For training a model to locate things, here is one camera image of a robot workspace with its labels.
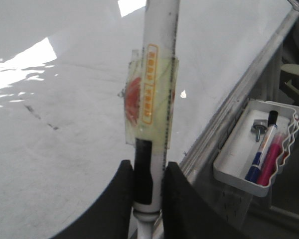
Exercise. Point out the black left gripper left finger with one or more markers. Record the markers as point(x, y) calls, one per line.
point(109, 216)

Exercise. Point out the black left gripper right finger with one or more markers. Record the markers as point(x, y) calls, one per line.
point(184, 213)

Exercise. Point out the white whiteboard marker pen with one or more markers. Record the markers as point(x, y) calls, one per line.
point(149, 99)

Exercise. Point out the blue whiteboard marker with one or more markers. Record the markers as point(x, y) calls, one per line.
point(260, 156)

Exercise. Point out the pink whiteboard marker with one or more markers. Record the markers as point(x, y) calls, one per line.
point(271, 159)

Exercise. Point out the white plastic marker tray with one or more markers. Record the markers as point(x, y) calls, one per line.
point(235, 158)

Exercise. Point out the grey metal bolt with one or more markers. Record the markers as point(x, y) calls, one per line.
point(259, 127)

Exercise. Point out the white whiteboard with metal frame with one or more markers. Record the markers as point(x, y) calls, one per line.
point(63, 66)

